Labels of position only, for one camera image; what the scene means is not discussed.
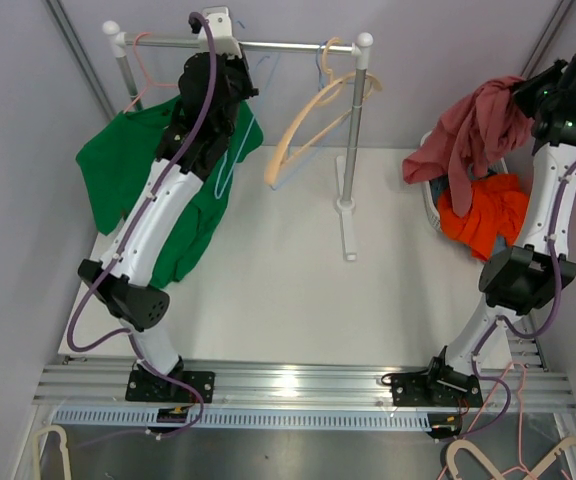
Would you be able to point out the orange t shirt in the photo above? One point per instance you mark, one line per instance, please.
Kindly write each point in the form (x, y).
(516, 204)

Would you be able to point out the aluminium mounting rail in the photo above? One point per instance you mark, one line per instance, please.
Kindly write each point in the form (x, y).
(103, 380)

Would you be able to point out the grey blue t shirt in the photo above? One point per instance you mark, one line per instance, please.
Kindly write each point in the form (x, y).
(483, 228)

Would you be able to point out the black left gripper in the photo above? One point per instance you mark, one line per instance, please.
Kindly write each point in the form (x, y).
(240, 66)

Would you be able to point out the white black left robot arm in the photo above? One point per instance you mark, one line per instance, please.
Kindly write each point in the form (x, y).
(213, 88)

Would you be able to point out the white slotted cable duct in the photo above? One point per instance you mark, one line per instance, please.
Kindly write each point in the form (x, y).
(262, 419)

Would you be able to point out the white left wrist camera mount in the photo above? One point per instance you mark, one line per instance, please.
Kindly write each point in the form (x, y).
(220, 23)

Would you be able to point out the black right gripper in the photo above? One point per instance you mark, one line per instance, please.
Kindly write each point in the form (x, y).
(523, 95)

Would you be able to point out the white perforated laundry basket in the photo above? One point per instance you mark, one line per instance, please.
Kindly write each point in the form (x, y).
(431, 190)

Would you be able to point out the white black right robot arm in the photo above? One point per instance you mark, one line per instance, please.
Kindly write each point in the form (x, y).
(531, 273)

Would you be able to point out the silver clothes rack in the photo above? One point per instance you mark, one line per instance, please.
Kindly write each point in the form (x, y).
(345, 165)

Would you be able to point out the green t shirt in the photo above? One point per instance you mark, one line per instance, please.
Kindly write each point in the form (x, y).
(115, 165)

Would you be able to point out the beige plastic hanger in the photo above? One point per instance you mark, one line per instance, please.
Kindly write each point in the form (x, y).
(331, 86)

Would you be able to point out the pink wire hanger on floor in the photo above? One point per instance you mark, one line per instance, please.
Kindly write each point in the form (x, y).
(520, 467)

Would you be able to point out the pink red t shirt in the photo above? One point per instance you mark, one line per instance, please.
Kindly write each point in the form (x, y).
(474, 133)

